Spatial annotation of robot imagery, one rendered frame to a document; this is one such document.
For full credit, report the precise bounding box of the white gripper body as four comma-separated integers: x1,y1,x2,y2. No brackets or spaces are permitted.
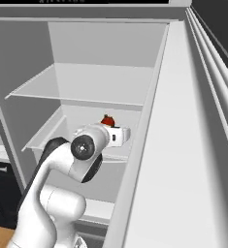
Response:
119,126,132,145

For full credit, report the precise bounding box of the red tomato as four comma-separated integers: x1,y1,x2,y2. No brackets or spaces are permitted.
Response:
100,113,116,128

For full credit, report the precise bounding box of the grey fridge shelf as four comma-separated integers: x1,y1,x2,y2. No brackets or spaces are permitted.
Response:
4,62,155,109
20,106,143,164

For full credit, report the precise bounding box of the grey fridge door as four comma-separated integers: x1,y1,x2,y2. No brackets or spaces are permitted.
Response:
103,6,228,248

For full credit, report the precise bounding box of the grey open fridge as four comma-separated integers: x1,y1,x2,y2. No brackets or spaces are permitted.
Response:
0,0,192,248

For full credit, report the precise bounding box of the dark cupboard drawer front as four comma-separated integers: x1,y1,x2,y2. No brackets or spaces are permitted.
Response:
0,160,23,229

